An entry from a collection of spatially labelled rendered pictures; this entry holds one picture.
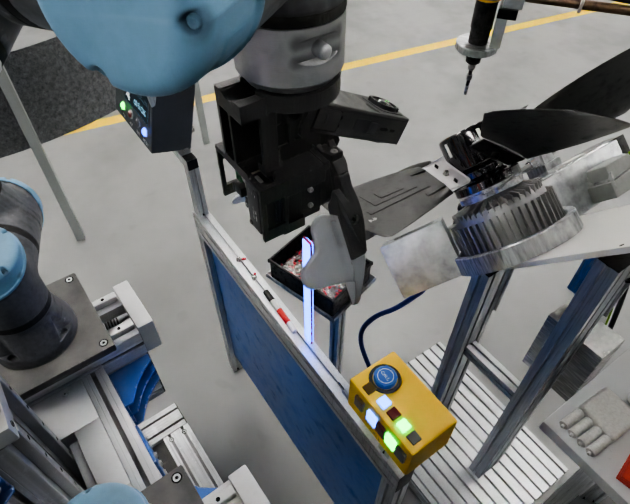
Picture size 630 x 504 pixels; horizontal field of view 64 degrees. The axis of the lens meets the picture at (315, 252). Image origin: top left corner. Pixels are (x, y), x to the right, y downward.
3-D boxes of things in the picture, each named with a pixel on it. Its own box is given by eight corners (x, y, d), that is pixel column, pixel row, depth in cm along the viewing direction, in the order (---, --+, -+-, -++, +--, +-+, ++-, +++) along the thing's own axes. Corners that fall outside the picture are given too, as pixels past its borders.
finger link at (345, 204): (331, 257, 45) (297, 164, 43) (347, 249, 46) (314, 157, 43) (359, 263, 41) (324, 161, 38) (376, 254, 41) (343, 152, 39)
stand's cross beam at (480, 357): (522, 394, 142) (526, 387, 139) (512, 402, 140) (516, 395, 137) (472, 347, 152) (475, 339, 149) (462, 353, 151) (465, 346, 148)
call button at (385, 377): (401, 382, 86) (402, 377, 85) (383, 395, 85) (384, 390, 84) (386, 365, 89) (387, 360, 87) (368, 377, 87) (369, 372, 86)
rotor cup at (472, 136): (531, 161, 109) (506, 106, 109) (503, 179, 100) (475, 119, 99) (475, 185, 120) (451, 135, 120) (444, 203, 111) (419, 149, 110)
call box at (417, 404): (446, 446, 89) (459, 420, 81) (403, 480, 85) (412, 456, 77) (387, 378, 98) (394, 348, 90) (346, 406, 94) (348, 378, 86)
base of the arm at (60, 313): (5, 385, 89) (-23, 355, 82) (-17, 327, 97) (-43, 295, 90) (89, 341, 95) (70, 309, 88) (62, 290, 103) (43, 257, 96)
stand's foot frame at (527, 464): (560, 477, 179) (568, 469, 173) (468, 563, 161) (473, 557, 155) (436, 351, 213) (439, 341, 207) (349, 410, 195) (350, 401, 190)
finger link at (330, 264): (311, 327, 44) (274, 231, 42) (364, 296, 47) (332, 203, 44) (329, 336, 42) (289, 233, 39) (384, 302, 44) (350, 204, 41)
